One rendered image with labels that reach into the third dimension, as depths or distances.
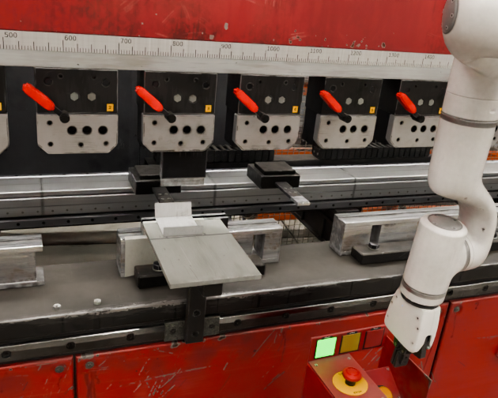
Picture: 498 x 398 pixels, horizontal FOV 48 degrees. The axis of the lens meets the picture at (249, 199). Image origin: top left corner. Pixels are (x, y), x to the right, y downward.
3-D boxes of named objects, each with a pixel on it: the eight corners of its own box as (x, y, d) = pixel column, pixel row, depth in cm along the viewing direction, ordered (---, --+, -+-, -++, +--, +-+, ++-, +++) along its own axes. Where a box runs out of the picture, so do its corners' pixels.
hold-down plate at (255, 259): (137, 289, 121) (138, 277, 120) (133, 276, 126) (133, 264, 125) (264, 275, 132) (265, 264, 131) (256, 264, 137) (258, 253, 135)
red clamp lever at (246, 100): (240, 88, 112) (271, 118, 117) (234, 84, 115) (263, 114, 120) (234, 95, 112) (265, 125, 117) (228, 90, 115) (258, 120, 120)
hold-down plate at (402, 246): (360, 264, 142) (362, 254, 140) (349, 255, 146) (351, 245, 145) (454, 255, 152) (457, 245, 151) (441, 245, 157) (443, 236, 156)
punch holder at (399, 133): (388, 148, 135) (401, 80, 129) (370, 137, 143) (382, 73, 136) (438, 146, 141) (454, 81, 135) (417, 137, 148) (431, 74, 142)
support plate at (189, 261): (170, 289, 101) (170, 284, 101) (142, 227, 123) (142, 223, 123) (261, 279, 107) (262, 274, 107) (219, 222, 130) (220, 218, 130)
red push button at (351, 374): (346, 394, 111) (348, 379, 110) (336, 381, 115) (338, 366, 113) (363, 390, 113) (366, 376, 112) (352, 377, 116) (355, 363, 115)
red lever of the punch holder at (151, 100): (141, 85, 104) (178, 118, 109) (137, 81, 108) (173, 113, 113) (134, 92, 105) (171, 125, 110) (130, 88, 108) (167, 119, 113)
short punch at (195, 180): (161, 188, 122) (163, 146, 119) (159, 185, 124) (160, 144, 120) (205, 185, 126) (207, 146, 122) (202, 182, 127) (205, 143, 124)
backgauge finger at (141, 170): (146, 219, 129) (147, 200, 127) (128, 180, 151) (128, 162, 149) (196, 216, 133) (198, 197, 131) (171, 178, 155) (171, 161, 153)
